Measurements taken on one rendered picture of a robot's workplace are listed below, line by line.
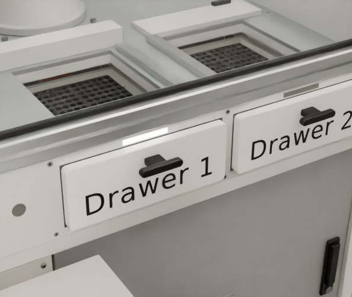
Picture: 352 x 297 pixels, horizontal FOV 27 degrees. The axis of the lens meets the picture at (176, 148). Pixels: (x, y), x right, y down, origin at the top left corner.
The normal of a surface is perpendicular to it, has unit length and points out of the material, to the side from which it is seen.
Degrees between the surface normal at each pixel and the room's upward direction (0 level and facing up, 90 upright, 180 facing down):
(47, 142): 90
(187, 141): 90
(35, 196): 90
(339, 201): 90
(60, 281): 0
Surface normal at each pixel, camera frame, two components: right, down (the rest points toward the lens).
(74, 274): 0.01, -0.86
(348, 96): 0.53, 0.44
